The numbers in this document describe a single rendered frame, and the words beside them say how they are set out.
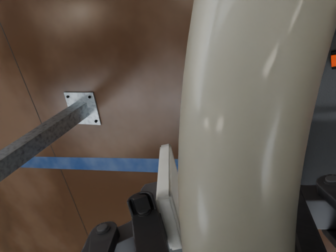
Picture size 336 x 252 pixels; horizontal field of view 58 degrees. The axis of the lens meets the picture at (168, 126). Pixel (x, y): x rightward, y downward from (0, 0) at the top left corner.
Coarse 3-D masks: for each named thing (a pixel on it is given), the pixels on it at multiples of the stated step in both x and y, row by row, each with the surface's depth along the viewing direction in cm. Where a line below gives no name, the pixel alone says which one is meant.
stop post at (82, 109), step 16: (80, 96) 170; (64, 112) 161; (80, 112) 167; (96, 112) 172; (48, 128) 145; (64, 128) 155; (16, 144) 133; (32, 144) 136; (48, 144) 145; (0, 160) 121; (16, 160) 129; (0, 176) 122
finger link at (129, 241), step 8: (144, 184) 17; (152, 184) 17; (152, 192) 16; (160, 216) 14; (128, 224) 14; (120, 232) 13; (128, 232) 13; (120, 240) 13; (128, 240) 13; (120, 248) 13; (128, 248) 13
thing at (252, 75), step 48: (240, 0) 5; (288, 0) 5; (192, 48) 6; (240, 48) 6; (288, 48) 5; (192, 96) 6; (240, 96) 6; (288, 96) 6; (192, 144) 7; (240, 144) 6; (288, 144) 6; (192, 192) 7; (240, 192) 6; (288, 192) 6; (192, 240) 7; (240, 240) 7; (288, 240) 7
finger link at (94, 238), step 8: (104, 224) 13; (112, 224) 13; (96, 232) 13; (104, 232) 13; (112, 232) 13; (88, 240) 13; (96, 240) 12; (104, 240) 12; (112, 240) 12; (88, 248) 12; (96, 248) 12; (104, 248) 12; (112, 248) 12
